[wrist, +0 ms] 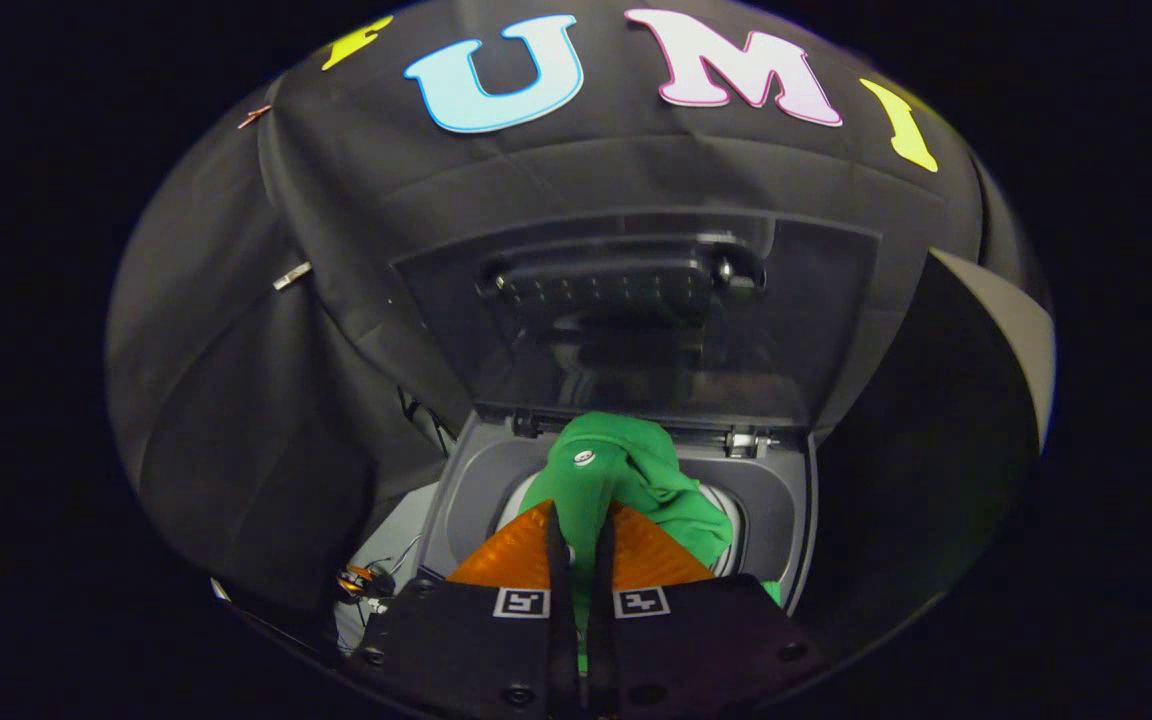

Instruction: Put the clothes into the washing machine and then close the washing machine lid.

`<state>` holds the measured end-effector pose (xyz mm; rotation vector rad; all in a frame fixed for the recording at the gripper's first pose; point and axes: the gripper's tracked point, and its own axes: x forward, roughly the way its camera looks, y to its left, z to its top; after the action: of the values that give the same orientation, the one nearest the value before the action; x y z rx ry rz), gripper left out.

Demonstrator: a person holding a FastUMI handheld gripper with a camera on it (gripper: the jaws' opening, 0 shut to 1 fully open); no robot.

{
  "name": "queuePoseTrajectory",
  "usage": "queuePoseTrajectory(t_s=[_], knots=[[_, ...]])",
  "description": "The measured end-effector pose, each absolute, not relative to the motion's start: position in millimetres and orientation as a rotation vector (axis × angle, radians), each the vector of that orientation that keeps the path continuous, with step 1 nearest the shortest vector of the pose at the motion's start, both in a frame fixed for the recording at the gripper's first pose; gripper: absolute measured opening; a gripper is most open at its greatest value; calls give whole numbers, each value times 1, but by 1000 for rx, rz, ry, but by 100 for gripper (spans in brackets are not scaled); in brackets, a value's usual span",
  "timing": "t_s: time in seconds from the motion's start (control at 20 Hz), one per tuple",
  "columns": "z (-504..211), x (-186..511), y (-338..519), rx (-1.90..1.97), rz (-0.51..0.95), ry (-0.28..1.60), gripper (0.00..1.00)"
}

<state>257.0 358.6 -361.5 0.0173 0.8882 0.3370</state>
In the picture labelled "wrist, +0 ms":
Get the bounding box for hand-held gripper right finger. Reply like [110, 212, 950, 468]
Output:
[586, 500, 829, 720]

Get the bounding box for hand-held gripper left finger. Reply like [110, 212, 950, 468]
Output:
[354, 500, 579, 720]

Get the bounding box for green polo shirt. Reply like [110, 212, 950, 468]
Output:
[519, 411, 782, 676]

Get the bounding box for dark washing machine lid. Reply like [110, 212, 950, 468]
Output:
[391, 208, 882, 431]

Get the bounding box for black backdrop cloth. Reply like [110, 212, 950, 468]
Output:
[104, 0, 1052, 661]

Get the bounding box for tangle of thin cables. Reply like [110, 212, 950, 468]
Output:
[334, 535, 427, 656]

